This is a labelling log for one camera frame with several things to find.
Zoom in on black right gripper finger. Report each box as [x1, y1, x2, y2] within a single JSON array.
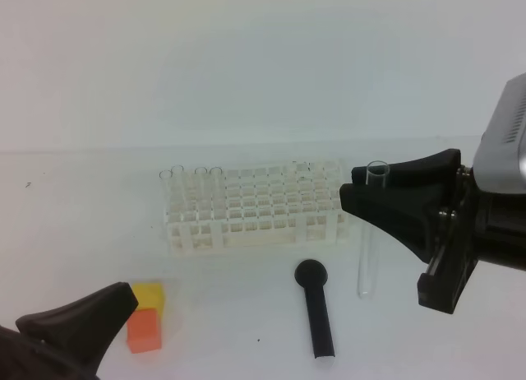
[[350, 149, 461, 191], [339, 183, 452, 274]]

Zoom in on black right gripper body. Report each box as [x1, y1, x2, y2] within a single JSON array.
[[418, 165, 525, 314]]

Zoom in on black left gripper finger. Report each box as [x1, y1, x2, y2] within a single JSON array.
[[16, 282, 138, 375]]

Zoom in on clear glass test tube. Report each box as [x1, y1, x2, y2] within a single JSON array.
[[357, 160, 390, 300]]

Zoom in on white test tube rack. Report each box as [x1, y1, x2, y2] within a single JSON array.
[[164, 160, 349, 256]]

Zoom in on orange cube block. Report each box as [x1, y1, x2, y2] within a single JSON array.
[[127, 308, 162, 354]]

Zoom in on yellow cube block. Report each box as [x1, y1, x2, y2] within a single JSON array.
[[131, 282, 165, 317]]

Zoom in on black scoop tool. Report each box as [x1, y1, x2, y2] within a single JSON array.
[[294, 259, 335, 359]]

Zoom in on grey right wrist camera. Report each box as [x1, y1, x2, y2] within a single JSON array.
[[473, 74, 525, 195]]

